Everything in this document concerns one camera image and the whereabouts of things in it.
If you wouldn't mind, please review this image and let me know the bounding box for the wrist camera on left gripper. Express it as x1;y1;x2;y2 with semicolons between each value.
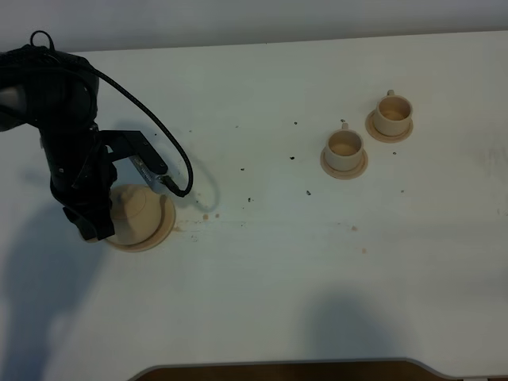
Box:
100;130;168;192

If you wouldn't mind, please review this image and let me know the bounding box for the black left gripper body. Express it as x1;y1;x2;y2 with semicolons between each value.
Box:
39;123;119;222

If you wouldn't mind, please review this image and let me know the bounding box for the near beige teacup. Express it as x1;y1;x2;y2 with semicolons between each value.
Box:
324;122;364;167

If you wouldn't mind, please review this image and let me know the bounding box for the beige teapot saucer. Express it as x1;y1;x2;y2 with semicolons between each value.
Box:
104;195;175;252

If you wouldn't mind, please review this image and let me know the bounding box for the far beige teacup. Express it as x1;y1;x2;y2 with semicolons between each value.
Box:
375;90;413;121

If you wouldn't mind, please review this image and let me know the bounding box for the near beige cup saucer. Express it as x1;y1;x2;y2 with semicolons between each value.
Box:
320;150;369;180

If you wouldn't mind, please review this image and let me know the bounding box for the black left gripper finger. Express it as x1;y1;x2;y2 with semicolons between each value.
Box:
63;205;115;241

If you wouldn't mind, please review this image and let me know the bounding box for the beige cup saucer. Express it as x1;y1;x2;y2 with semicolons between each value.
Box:
320;150;369;180
365;110;414;143

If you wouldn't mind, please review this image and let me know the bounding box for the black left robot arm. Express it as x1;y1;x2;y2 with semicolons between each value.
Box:
1;45;117;241

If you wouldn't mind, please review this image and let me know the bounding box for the beige teapot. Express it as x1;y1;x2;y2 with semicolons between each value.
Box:
106;184;162;246

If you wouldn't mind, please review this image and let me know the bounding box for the black braided camera cable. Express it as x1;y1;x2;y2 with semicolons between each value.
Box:
29;29;195;198

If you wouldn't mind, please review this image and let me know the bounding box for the far beige cup saucer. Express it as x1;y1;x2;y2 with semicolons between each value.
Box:
365;110;414;143

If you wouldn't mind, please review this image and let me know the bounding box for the beige teacup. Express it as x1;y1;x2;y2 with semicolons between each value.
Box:
324;122;364;167
375;90;413;121

